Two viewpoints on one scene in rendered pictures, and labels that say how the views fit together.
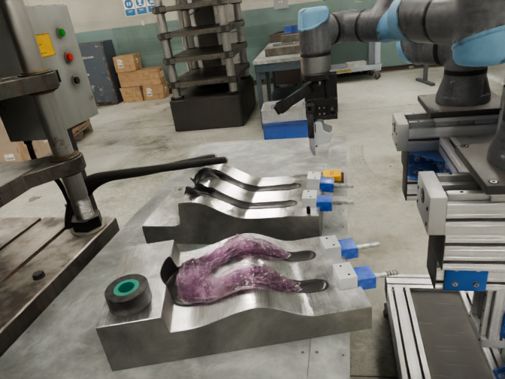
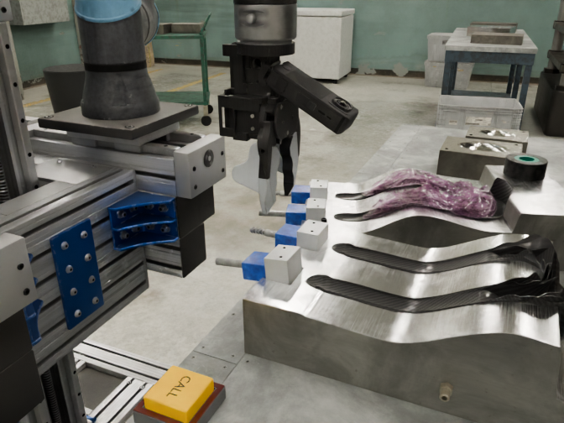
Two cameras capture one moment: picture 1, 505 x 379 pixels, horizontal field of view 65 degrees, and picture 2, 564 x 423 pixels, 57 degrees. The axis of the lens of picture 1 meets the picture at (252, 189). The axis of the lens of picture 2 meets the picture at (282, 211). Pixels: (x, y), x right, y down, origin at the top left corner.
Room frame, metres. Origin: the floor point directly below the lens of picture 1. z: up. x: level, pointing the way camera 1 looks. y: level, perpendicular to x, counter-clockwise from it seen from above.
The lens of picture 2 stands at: (1.67, -0.08, 1.28)
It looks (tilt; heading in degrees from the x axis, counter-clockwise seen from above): 24 degrees down; 189
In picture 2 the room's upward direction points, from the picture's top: straight up
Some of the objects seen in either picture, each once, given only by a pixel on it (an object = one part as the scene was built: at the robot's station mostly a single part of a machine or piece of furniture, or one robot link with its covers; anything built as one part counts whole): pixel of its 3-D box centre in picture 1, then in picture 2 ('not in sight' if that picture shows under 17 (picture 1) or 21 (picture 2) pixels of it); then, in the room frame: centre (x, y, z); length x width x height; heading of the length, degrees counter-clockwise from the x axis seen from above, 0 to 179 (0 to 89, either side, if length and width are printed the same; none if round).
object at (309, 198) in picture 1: (328, 202); (285, 236); (0.92, -0.19, 0.89); 0.13 x 0.05 x 0.05; 75
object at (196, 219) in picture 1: (236, 201); (447, 305); (1.05, 0.05, 0.87); 0.50 x 0.26 x 0.14; 75
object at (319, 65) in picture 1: (316, 65); (264, 24); (1.03, -0.20, 1.23); 0.08 x 0.08 x 0.05
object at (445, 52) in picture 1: (465, 43); not in sight; (1.19, -0.68, 1.20); 0.13 x 0.12 x 0.14; 33
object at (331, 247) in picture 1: (350, 248); (291, 214); (0.75, -0.21, 0.86); 0.13 x 0.05 x 0.05; 92
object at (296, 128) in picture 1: (291, 125); not in sight; (4.26, -0.53, 0.11); 0.61 x 0.41 x 0.22; 79
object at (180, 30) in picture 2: not in sight; (163, 69); (-3.23, -2.01, 0.50); 0.98 x 0.55 x 1.01; 104
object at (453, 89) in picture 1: (464, 83); not in sight; (1.18, -0.68, 1.09); 0.15 x 0.15 x 0.10
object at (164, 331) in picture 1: (235, 283); (428, 208); (0.68, 0.06, 0.86); 0.50 x 0.26 x 0.11; 92
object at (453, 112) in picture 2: not in sight; (476, 115); (-2.52, 0.81, 0.32); 0.60 x 0.40 x 0.22; 84
